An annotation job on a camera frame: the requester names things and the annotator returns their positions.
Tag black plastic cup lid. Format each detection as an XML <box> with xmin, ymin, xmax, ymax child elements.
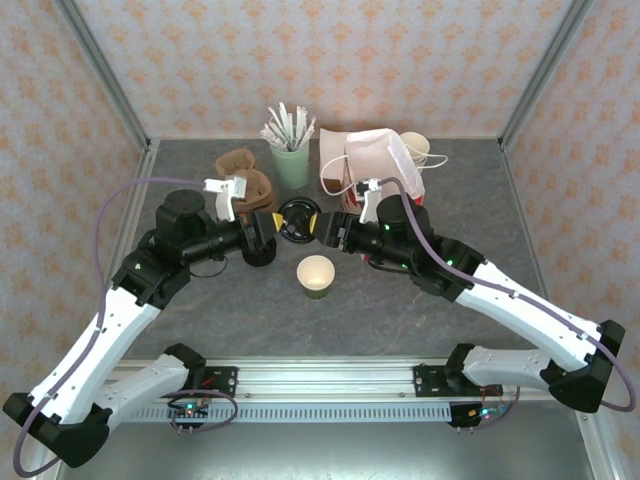
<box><xmin>278</xmin><ymin>198</ymin><xmax>322</xmax><ymax>245</ymax></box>

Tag green paper cup white inside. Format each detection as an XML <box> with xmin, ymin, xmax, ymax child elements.
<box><xmin>296</xmin><ymin>254</ymin><xmax>336</xmax><ymax>301</ymax></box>

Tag red and white paper bag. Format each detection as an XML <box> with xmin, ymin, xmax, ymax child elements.
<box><xmin>319</xmin><ymin>128</ymin><xmax>449</xmax><ymax>214</ymax></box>

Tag pale green holder cup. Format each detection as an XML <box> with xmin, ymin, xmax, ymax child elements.
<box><xmin>269</xmin><ymin>141</ymin><xmax>311</xmax><ymax>190</ymax></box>

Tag white wrapped stir stick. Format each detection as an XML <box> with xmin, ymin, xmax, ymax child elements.
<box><xmin>278</xmin><ymin>101</ymin><xmax>297</xmax><ymax>150</ymax></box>
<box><xmin>293</xmin><ymin>104</ymin><xmax>308</xmax><ymax>150</ymax></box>
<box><xmin>267</xmin><ymin>104</ymin><xmax>291</xmax><ymax>150</ymax></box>
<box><xmin>298</xmin><ymin>115</ymin><xmax>317</xmax><ymax>150</ymax></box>
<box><xmin>259</xmin><ymin>127</ymin><xmax>287</xmax><ymax>152</ymax></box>

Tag small circuit board with LEDs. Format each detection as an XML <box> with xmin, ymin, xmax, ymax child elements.
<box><xmin>167</xmin><ymin>397</ymin><xmax>211</xmax><ymax>421</ymax></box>
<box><xmin>467</xmin><ymin>402</ymin><xmax>504</xmax><ymax>421</ymax></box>

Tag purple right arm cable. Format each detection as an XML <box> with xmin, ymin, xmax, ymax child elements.
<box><xmin>382</xmin><ymin>177</ymin><xmax>635</xmax><ymax>414</ymax></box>

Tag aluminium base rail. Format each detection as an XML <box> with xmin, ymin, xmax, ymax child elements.
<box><xmin>204</xmin><ymin>357</ymin><xmax>451</xmax><ymax>401</ymax></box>

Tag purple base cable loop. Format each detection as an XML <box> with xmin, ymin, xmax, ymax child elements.
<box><xmin>452</xmin><ymin>385</ymin><xmax>521</xmax><ymax>431</ymax></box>
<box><xmin>168</xmin><ymin>388</ymin><xmax>240</xmax><ymax>435</ymax></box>

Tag white slotted cable duct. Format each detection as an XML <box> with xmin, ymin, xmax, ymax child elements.
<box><xmin>122</xmin><ymin>403</ymin><xmax>454</xmax><ymax>425</ymax></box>

